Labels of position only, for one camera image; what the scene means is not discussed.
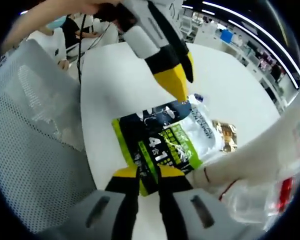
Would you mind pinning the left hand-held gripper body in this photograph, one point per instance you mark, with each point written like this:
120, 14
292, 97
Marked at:
117, 16

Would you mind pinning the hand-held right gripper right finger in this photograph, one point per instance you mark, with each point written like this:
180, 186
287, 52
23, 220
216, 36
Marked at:
180, 207

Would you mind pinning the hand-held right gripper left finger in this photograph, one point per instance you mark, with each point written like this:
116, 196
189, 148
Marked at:
115, 207

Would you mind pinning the silver skincare sachet blue patch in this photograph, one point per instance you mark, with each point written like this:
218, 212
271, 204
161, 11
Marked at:
205, 130

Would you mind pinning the green black skincare sachet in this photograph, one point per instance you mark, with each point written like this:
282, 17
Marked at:
145, 140

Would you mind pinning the gold foil skincare sachet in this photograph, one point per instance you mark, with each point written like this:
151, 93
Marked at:
227, 137

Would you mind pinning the large white skincare tube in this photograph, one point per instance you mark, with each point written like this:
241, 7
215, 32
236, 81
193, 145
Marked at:
260, 150

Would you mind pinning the person's left hand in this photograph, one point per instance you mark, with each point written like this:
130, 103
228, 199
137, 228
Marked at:
102, 3

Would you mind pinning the ceiling light strip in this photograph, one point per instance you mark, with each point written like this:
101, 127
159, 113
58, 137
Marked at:
210, 4

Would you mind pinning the blue bin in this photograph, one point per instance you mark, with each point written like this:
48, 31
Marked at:
227, 36

